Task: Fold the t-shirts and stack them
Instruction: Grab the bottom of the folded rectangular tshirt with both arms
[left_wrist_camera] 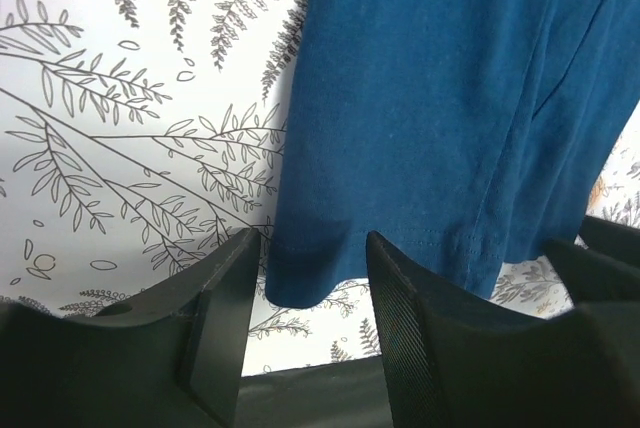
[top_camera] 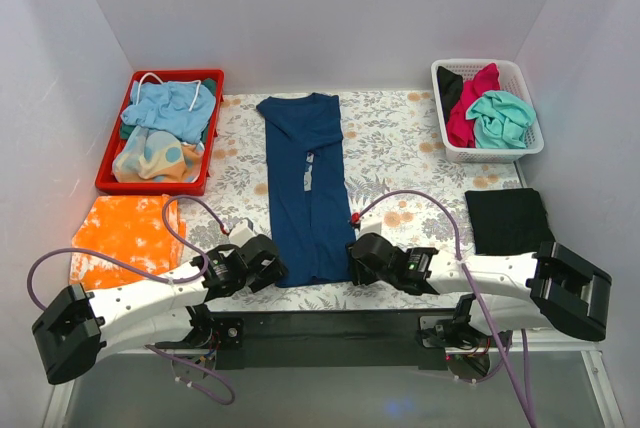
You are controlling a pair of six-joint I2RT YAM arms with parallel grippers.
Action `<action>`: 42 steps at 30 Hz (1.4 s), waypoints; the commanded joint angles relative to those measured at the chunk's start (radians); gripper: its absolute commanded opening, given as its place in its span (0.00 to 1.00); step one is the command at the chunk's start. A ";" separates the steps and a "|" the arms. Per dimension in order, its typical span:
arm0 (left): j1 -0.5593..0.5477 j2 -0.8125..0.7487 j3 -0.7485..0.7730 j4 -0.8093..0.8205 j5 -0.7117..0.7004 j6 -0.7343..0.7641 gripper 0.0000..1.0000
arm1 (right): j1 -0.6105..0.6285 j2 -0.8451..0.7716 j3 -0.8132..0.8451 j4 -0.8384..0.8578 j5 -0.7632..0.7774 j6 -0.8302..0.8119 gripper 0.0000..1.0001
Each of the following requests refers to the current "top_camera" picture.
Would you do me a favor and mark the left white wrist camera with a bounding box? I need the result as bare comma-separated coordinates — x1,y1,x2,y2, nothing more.
225,218,256,247

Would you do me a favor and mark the yellow blue patterned garment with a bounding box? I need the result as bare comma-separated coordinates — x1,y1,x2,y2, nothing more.
112,127,205,183

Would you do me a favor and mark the dark blue t shirt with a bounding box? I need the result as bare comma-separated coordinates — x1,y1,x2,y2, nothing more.
257,93,355,288

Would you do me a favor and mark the dark green garment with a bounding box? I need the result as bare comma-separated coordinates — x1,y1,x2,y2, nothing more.
117,78,219,145

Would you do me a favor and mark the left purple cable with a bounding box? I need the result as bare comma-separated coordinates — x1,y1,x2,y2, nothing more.
25,195,237,405

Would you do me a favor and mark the light blue garment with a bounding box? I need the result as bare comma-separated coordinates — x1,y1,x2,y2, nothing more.
119,81,217,145

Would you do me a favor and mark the orange tie-dye folded shirt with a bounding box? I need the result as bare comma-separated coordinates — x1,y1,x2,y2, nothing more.
69,195,184,290

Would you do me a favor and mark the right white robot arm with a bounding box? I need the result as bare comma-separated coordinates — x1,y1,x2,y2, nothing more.
347,233,612,346

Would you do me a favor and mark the black folded shirt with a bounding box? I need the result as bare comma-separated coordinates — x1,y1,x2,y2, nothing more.
465,188,555,256

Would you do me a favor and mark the magenta shirt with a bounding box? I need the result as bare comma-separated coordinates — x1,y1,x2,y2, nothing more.
444,63,500,148

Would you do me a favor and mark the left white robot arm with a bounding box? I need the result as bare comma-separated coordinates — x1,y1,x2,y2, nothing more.
32,235,288,385

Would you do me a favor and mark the aluminium frame rail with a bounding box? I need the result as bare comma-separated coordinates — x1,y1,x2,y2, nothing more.
42,381,75,428

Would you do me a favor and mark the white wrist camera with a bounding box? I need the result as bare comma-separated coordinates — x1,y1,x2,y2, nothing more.
350,212,383,238
225,218,256,247

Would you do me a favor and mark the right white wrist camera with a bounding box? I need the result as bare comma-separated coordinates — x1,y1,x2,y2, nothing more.
350,212,383,238

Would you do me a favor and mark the floral table cloth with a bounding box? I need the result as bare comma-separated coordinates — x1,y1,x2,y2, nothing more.
203,91,521,312

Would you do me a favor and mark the teal shirt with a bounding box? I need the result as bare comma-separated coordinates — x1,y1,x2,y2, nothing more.
465,90,537,149

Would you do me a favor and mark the black shirt in basket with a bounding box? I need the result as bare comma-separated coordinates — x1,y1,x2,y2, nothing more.
436,66,464,122

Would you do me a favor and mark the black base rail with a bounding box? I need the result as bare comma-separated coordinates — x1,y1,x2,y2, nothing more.
156,309,489,370

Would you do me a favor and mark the red plastic tray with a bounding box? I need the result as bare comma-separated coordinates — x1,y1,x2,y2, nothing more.
96,68,225,196

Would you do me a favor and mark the white plastic basket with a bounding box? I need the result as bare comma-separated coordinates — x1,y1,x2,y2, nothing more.
431,58,544,163

